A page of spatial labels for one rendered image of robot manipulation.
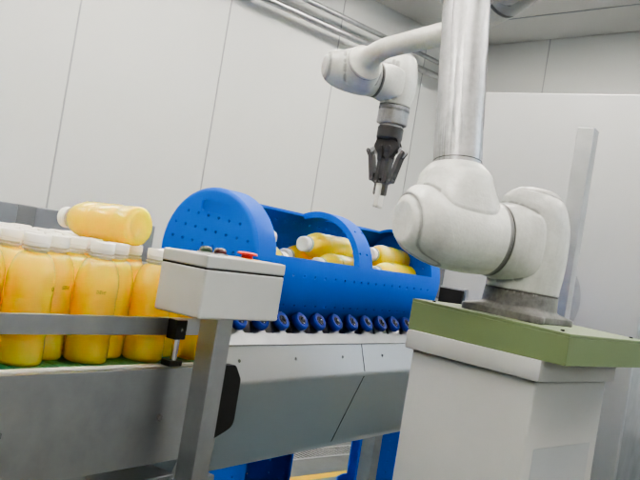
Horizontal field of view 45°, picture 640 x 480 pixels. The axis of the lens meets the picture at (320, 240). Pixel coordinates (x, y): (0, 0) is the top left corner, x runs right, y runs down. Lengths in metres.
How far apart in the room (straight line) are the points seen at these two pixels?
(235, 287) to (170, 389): 0.22
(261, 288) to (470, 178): 0.49
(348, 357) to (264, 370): 0.35
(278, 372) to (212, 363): 0.46
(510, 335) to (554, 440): 0.23
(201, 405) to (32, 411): 0.28
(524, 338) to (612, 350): 0.20
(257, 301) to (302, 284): 0.45
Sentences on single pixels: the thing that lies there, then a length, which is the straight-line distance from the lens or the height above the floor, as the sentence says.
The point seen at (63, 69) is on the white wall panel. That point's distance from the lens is 5.31.
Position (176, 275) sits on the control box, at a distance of 1.24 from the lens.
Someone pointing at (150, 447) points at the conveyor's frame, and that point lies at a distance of 1.37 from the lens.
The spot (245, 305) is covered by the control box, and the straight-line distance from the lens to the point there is 1.28.
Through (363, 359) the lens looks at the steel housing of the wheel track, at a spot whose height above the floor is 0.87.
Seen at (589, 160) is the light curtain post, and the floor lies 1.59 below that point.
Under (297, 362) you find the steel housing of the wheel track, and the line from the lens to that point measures 1.80.
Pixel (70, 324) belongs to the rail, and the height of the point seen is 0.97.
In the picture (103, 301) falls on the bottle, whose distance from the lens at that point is 1.26.
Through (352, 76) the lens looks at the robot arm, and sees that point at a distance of 2.15.
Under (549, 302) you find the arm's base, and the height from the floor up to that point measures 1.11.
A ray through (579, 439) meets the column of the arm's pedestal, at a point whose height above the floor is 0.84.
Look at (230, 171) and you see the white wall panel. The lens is 5.98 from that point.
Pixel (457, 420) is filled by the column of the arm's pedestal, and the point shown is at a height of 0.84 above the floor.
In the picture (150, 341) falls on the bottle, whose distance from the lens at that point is 1.35.
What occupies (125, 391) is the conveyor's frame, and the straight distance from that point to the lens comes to 1.29.
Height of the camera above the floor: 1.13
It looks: 1 degrees up
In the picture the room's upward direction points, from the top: 9 degrees clockwise
